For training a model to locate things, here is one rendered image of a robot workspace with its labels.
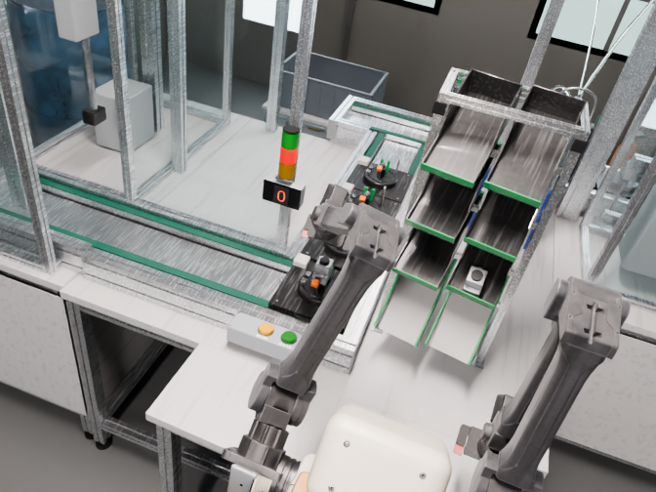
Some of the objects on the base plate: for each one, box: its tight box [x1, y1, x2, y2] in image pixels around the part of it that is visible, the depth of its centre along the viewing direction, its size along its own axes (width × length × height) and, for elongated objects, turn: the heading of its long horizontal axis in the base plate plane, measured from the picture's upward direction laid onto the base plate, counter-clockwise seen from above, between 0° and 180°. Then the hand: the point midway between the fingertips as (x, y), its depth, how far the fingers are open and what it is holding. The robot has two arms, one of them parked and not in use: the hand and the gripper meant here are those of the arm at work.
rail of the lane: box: [81, 246, 359, 374], centre depth 171 cm, size 6×89×11 cm, turn 61°
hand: (331, 237), depth 162 cm, fingers open, 9 cm apart
